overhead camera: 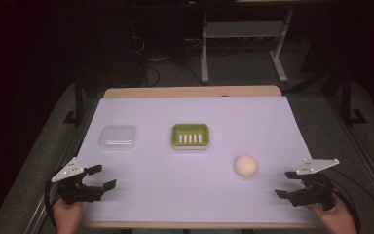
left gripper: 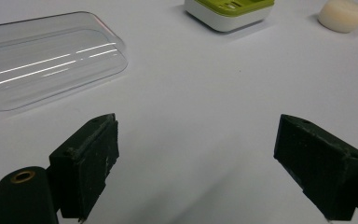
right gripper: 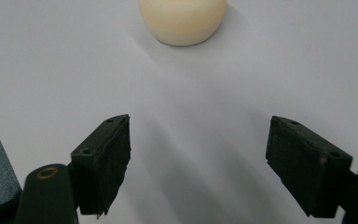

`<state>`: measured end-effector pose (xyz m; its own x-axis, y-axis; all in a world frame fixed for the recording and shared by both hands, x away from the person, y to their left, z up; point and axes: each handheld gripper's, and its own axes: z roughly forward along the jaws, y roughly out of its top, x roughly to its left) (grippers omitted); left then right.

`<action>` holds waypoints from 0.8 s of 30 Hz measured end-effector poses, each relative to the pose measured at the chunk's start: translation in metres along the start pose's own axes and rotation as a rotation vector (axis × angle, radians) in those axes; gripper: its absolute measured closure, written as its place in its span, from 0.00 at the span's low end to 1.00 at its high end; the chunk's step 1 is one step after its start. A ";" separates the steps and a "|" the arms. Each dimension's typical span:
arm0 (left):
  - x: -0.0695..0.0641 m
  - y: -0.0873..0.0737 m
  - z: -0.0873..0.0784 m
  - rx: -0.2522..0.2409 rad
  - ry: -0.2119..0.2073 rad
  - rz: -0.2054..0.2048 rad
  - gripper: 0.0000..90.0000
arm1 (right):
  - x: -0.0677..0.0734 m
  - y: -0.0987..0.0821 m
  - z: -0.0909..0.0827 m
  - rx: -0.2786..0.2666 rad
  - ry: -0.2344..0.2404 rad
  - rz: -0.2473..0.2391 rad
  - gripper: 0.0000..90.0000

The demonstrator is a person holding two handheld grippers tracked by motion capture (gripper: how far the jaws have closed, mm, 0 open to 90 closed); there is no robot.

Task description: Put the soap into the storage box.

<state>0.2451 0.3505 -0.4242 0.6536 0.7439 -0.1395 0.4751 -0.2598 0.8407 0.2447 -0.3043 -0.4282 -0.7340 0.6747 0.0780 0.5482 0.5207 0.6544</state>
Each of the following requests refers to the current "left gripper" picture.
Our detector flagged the green and white soap dish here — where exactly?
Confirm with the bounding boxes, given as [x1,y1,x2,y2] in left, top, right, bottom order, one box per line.
[184,0,276,33]

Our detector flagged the clear plastic lid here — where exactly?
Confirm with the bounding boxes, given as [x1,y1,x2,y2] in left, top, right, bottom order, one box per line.
[0,11,130,112]

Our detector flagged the white soap bar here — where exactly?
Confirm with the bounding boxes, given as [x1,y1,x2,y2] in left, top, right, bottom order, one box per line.
[317,0,358,34]

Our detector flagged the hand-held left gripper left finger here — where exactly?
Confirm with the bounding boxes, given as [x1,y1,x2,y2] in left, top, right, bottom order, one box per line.
[48,112,120,224]

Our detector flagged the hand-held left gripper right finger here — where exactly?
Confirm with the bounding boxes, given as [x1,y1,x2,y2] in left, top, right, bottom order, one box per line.
[273,113,358,222]

